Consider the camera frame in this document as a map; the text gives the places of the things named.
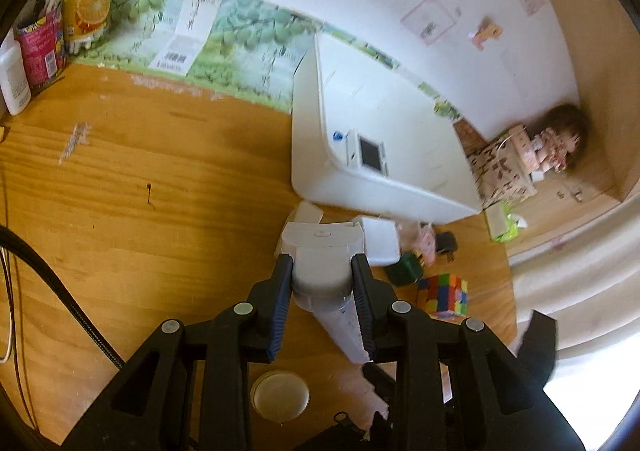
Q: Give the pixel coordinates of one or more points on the colourful puzzle cube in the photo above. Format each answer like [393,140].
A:
[442,296]

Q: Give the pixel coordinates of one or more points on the pink square wall note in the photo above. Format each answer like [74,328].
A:
[429,21]

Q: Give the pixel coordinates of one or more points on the white plastic bottle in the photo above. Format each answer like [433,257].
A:
[14,78]

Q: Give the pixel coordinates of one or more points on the white plastic storage bin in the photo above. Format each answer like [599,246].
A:
[400,196]

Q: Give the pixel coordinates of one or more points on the orange cartoon wall sticker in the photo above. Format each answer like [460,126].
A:
[485,33]

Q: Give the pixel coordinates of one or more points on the small green box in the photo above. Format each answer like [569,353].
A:
[404,270]

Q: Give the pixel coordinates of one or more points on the white curtain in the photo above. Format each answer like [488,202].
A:
[575,271]

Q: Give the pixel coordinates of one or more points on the wooden desk hutch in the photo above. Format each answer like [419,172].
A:
[570,31]

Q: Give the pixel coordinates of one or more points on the bundle of pens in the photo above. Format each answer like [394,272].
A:
[42,6]

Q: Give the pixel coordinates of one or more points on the beige patterned fabric bag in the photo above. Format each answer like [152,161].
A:
[500,171]

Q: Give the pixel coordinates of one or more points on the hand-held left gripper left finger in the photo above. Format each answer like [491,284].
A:
[281,311]

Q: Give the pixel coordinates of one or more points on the green tissue pack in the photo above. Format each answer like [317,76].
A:
[502,223]

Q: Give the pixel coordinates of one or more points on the white plug charger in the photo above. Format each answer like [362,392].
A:
[380,241]

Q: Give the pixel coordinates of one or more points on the brown printed poster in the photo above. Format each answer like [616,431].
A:
[470,136]

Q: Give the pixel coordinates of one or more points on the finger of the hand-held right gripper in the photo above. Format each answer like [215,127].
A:
[542,346]

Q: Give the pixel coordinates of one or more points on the black plug adapter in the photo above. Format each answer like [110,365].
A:
[446,243]

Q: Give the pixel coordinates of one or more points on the pink correction tape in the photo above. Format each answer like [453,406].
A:
[425,243]

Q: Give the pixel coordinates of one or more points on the green leaf printed cardboard strip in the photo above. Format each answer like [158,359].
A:
[250,46]

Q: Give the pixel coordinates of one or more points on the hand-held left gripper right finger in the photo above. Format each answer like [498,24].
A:
[364,316]

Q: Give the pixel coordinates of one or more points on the brown-haired rag doll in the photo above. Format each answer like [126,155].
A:
[565,131]

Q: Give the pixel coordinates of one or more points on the orange juice carton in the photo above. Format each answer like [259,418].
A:
[90,6]

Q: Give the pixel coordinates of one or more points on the red can pen holder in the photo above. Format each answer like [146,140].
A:
[40,53]

